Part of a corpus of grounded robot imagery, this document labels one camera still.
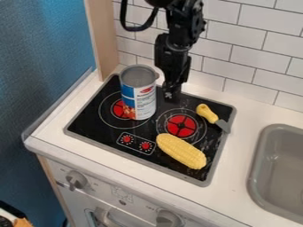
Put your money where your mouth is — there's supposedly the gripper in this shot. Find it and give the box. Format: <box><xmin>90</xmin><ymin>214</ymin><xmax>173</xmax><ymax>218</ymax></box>
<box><xmin>152</xmin><ymin>33</ymin><xmax>193</xmax><ymax>104</ymax></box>

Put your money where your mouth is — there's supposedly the toy sink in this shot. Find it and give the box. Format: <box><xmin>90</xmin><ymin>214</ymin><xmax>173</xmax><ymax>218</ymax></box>
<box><xmin>245</xmin><ymin>123</ymin><xmax>303</xmax><ymax>225</ymax></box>

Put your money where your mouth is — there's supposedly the toy can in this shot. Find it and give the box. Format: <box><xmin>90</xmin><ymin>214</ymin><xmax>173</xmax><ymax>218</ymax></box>
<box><xmin>118</xmin><ymin>64</ymin><xmax>161</xmax><ymax>121</ymax></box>

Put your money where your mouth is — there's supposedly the yellow toy corn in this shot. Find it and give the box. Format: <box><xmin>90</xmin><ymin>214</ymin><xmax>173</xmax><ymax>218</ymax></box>
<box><xmin>155</xmin><ymin>132</ymin><xmax>209</xmax><ymax>170</ymax></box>

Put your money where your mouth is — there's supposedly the yellow handled toy knife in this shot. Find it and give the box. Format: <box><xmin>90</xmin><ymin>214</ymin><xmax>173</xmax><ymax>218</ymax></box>
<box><xmin>195</xmin><ymin>103</ymin><xmax>234</xmax><ymax>134</ymax></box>

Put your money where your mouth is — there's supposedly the toy stove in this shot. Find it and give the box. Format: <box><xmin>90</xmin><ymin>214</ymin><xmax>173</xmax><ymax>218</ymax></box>
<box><xmin>62</xmin><ymin>73</ymin><xmax>238</xmax><ymax>188</ymax></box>

